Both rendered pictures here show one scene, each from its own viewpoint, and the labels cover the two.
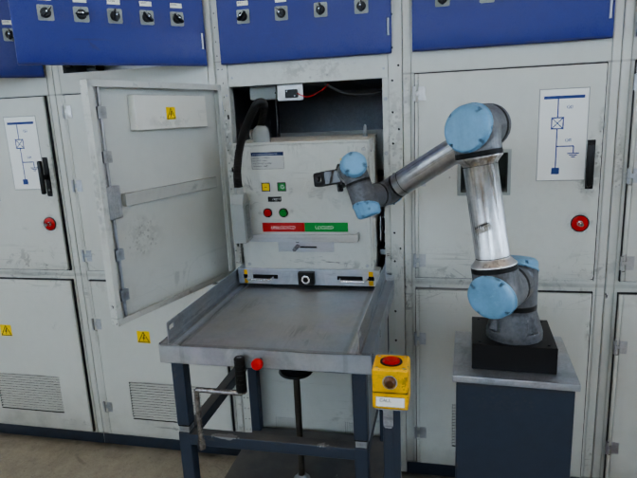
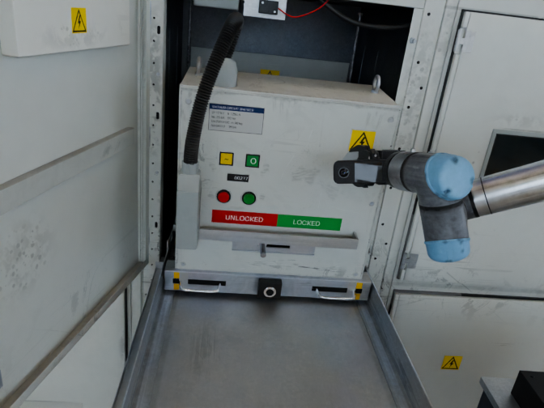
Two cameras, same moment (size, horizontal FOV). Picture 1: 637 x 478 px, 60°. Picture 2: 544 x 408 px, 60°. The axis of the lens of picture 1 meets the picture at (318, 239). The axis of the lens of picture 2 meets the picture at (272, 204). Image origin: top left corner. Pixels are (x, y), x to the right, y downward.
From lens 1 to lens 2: 1.07 m
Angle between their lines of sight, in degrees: 21
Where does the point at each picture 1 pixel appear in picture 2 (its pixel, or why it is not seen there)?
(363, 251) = (354, 257)
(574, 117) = not seen: outside the picture
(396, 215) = (390, 203)
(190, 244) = (94, 242)
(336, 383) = not seen: hidden behind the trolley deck
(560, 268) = not seen: outside the picture
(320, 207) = (308, 195)
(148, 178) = (33, 150)
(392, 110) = (418, 59)
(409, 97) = (445, 44)
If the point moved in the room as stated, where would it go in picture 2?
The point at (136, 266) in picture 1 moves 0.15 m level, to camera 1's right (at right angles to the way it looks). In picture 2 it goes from (12, 315) to (104, 308)
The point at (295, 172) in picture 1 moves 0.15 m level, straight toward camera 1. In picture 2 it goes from (278, 141) to (303, 163)
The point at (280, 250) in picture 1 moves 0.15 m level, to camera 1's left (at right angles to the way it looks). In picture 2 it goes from (234, 249) to (173, 252)
